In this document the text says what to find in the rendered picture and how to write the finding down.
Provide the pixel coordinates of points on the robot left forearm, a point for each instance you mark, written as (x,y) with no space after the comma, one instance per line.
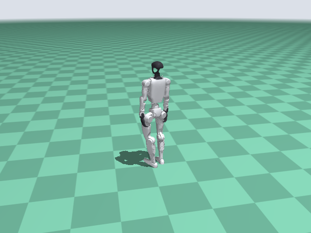
(142,106)

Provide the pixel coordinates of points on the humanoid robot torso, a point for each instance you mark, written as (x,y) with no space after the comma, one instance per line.
(156,92)

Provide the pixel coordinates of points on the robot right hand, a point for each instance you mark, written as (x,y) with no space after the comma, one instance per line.
(165,119)

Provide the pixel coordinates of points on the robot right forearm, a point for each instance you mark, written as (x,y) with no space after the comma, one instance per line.
(166,102)

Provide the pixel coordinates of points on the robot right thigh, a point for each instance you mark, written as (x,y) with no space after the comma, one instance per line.
(159,126)

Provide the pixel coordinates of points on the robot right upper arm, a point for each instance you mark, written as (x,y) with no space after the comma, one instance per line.
(167,89)

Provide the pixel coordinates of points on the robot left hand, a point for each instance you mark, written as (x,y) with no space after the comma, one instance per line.
(142,120)

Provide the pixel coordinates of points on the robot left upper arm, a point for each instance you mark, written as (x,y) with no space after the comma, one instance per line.
(145,85)

